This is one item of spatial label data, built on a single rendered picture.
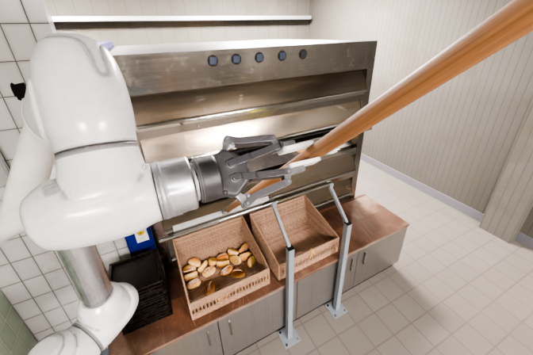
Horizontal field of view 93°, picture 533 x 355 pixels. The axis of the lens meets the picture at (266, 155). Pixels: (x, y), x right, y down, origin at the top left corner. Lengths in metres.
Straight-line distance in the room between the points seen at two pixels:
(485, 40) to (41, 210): 0.49
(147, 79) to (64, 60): 1.20
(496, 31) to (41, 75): 0.48
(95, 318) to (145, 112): 1.00
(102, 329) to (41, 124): 0.98
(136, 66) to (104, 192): 1.26
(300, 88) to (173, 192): 1.66
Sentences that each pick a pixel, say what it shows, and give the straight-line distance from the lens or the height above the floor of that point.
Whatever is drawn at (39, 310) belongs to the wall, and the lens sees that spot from 2.38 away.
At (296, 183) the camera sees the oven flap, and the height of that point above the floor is 0.99.
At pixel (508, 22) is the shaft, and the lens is 0.30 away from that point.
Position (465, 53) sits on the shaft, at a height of 2.16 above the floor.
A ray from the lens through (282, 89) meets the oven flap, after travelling 1.89.
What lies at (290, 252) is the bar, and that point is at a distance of 1.71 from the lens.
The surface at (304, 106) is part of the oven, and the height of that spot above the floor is 1.66.
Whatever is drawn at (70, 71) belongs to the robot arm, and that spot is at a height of 2.14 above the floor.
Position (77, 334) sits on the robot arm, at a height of 1.23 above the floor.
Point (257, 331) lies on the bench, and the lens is 2.26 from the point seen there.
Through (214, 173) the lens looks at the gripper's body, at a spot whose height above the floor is 1.99.
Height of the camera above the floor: 2.18
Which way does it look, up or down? 26 degrees down
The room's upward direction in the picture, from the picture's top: 2 degrees counter-clockwise
